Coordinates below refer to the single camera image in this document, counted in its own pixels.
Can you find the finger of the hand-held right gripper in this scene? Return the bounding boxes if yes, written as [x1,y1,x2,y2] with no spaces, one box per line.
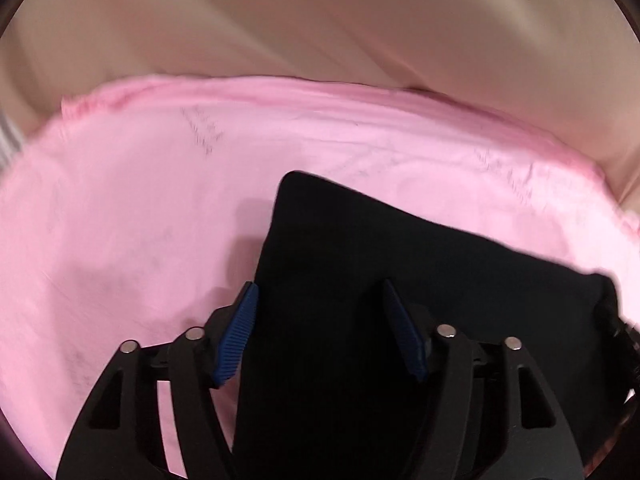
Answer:
[597,275,640,363]

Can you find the pink bed sheet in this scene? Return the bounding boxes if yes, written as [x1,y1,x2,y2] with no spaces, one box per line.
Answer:
[0,75,640,480]

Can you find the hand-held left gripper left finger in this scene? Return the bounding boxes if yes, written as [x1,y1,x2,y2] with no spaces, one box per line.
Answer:
[55,281,261,480]

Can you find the beige upholstered headboard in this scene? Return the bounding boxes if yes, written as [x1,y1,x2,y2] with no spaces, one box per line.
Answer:
[0,0,640,211]

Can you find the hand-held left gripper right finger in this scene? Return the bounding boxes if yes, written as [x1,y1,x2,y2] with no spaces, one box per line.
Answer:
[381,279,587,480]

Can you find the shiny white cloth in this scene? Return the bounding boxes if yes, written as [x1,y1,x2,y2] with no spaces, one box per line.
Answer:
[0,110,25,163]

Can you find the black pants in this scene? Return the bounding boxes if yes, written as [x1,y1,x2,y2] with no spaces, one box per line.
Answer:
[232,170,626,480]

